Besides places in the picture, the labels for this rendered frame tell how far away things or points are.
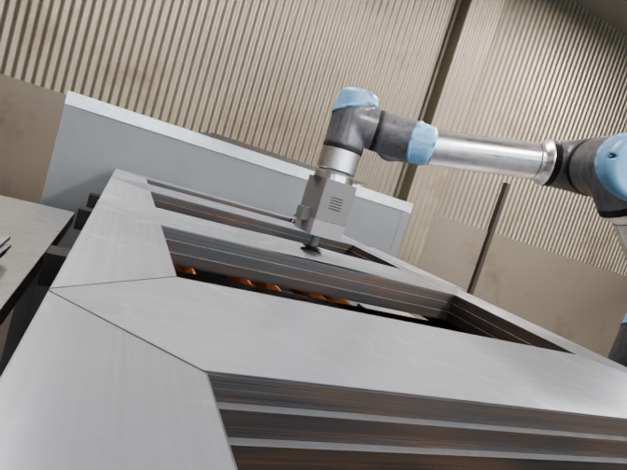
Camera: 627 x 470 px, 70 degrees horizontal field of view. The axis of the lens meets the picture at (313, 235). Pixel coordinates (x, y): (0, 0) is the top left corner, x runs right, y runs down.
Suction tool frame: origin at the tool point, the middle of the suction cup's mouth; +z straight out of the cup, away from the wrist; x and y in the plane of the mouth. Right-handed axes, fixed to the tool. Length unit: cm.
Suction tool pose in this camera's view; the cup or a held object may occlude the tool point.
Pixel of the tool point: (309, 257)
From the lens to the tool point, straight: 84.7
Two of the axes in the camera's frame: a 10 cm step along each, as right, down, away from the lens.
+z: -2.9, 9.5, 0.9
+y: 3.8, 2.0, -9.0
